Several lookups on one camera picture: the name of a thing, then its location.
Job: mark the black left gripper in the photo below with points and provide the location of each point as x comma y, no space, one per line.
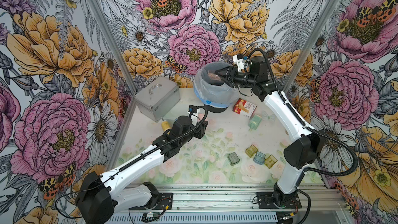
200,130

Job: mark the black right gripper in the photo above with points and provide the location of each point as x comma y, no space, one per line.
230,70

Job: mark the yellow pencil sharpener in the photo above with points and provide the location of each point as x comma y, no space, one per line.
165,126

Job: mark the grey green shavings tray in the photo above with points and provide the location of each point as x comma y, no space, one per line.
233,158

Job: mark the yellow transparent shavings tray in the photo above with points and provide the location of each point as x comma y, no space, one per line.
251,151

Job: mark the mint green pencil sharpener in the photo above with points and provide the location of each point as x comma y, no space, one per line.
254,122

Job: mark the blue transparent shavings tray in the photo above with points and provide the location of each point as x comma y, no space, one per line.
259,158

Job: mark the pink transparent shavings tray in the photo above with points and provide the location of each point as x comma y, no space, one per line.
214,77

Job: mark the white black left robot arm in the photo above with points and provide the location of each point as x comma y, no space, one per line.
133,168

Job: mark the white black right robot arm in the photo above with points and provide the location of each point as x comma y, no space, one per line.
305,145

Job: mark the black bin with plastic liner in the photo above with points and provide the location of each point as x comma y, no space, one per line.
216,96

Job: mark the red white cardboard box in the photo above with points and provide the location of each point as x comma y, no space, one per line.
244,108

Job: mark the floral table mat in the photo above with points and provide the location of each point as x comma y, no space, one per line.
205,161

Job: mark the silver metal case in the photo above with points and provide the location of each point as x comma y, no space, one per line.
158,98

